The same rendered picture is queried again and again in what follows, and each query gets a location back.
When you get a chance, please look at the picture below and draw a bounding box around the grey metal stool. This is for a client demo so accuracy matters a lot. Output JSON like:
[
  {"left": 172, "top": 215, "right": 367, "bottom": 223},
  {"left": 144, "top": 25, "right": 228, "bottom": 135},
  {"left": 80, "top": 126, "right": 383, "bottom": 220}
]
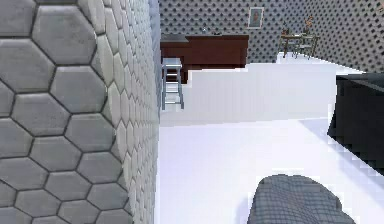
[{"left": 161, "top": 57, "right": 185, "bottom": 111}]

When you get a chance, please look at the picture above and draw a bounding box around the dark red wooden counter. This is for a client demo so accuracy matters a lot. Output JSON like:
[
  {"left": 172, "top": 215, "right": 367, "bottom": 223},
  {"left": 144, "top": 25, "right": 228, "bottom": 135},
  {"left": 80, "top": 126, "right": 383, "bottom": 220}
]
[{"left": 160, "top": 32, "right": 250, "bottom": 85}]

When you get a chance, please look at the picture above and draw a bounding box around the framed portrait picture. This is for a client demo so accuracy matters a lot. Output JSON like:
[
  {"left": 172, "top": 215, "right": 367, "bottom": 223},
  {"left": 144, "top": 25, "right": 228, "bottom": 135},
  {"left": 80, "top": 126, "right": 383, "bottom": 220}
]
[{"left": 247, "top": 6, "right": 265, "bottom": 30}]

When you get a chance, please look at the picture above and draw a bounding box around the small wooden side table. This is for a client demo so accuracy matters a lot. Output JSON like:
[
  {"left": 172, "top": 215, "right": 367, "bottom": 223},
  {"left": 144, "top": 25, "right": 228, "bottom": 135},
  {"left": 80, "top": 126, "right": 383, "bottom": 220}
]
[{"left": 279, "top": 33, "right": 320, "bottom": 60}]

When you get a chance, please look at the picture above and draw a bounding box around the orange flower plant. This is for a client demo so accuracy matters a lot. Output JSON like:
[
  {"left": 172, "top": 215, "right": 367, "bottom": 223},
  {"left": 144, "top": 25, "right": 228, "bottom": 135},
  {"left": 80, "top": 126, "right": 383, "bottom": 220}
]
[{"left": 302, "top": 15, "right": 315, "bottom": 36}]

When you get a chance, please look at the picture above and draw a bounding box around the black cabinet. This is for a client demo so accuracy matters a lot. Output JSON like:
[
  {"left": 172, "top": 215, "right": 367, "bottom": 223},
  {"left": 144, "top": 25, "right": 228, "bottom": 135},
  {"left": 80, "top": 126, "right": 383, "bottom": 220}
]
[{"left": 326, "top": 72, "right": 384, "bottom": 177}]

